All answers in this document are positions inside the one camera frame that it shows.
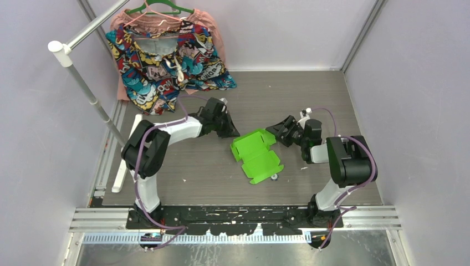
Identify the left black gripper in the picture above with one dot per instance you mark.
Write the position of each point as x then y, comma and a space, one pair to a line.
230, 130

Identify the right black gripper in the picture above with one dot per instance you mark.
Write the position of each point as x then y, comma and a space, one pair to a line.
291, 123

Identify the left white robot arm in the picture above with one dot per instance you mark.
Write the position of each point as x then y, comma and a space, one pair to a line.
146, 148

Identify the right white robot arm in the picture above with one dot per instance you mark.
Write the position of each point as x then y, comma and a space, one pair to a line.
350, 161

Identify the colorful patterned shirt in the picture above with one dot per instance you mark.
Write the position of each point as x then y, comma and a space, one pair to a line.
158, 57

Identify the green clothes hanger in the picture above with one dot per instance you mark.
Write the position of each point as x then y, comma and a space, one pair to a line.
163, 6

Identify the metal clothes rack pole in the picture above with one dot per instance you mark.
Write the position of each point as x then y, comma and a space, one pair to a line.
62, 52

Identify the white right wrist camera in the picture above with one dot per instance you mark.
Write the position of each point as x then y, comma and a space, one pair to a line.
304, 116

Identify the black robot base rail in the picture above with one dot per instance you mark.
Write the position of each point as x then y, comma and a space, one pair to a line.
235, 220

